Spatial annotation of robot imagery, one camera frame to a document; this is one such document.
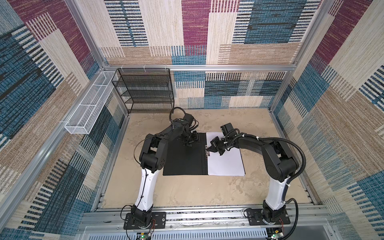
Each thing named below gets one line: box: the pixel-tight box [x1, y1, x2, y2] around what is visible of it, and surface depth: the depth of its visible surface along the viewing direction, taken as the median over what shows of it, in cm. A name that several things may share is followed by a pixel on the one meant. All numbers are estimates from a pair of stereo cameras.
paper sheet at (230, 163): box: [206, 132, 246, 177], surface depth 93 cm
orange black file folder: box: [163, 132, 209, 176], surface depth 94 cm
